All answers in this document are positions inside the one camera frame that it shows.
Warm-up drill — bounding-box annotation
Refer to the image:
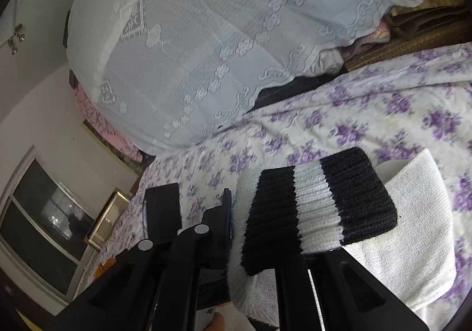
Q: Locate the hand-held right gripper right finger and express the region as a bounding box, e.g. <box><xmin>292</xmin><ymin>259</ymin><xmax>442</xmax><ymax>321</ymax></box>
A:
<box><xmin>275</xmin><ymin>248</ymin><xmax>430</xmax><ymax>331</ymax></box>

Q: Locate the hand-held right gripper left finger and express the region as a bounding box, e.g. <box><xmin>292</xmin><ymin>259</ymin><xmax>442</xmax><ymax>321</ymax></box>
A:
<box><xmin>48</xmin><ymin>188</ymin><xmax>233</xmax><ymax>331</ymax></box>

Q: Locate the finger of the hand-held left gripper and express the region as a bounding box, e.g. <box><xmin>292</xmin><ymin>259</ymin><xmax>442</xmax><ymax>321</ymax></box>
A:
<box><xmin>145</xmin><ymin>185</ymin><xmax>182</xmax><ymax>245</ymax></box>

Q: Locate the white black striped knit sweater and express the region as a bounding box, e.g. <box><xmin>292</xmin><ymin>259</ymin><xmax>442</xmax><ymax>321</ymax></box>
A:
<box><xmin>227</xmin><ymin>147</ymin><xmax>458</xmax><ymax>331</ymax></box>

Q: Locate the person's left hand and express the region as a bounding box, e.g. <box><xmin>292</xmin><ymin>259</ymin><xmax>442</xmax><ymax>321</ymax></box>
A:
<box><xmin>209</xmin><ymin>311</ymin><xmax>229</xmax><ymax>331</ymax></box>

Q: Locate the orange object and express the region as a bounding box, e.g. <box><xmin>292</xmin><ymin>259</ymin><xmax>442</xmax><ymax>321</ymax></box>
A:
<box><xmin>95</xmin><ymin>257</ymin><xmax>117</xmax><ymax>278</ymax></box>

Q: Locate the pink floral cloth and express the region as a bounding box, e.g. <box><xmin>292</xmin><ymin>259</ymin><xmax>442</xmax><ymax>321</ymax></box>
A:
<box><xmin>72</xmin><ymin>73</ymin><xmax>155</xmax><ymax>169</ymax></box>

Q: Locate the white framed window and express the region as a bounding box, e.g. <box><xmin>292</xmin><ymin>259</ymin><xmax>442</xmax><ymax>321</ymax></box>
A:
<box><xmin>0</xmin><ymin>147</ymin><xmax>96</xmax><ymax>302</ymax></box>

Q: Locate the black cloth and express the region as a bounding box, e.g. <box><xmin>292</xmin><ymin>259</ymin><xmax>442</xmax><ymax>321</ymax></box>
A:
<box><xmin>254</xmin><ymin>73</ymin><xmax>343</xmax><ymax>111</ymax></box>

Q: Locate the purple floral bedsheet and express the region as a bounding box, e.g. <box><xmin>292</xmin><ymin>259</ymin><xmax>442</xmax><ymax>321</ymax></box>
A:
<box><xmin>83</xmin><ymin>42</ymin><xmax>472</xmax><ymax>313</ymax></box>

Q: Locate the white lace cover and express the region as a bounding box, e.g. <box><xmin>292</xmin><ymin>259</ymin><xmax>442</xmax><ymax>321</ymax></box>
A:
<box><xmin>66</xmin><ymin>0</ymin><xmax>458</xmax><ymax>155</ymax></box>

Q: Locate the grey folded garment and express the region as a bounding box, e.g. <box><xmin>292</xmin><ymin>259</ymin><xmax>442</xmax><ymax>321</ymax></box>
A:
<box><xmin>315</xmin><ymin>38</ymin><xmax>373</xmax><ymax>75</ymax></box>

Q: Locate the light pink folded garment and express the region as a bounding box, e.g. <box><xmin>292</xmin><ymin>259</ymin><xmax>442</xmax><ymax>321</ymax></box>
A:
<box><xmin>369</xmin><ymin>19</ymin><xmax>391</xmax><ymax>44</ymax></box>

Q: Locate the brown folded cloth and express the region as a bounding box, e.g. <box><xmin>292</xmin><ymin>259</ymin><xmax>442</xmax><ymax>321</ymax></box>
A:
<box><xmin>385</xmin><ymin>5</ymin><xmax>467</xmax><ymax>40</ymax></box>

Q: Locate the gold picture frame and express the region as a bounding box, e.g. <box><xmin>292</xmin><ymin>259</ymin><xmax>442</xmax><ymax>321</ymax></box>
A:
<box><xmin>85</xmin><ymin>187</ymin><xmax>132</xmax><ymax>251</ymax></box>

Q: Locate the metal wall hook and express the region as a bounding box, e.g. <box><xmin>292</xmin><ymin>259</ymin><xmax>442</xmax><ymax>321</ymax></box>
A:
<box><xmin>8</xmin><ymin>23</ymin><xmax>26</xmax><ymax>56</ymax></box>

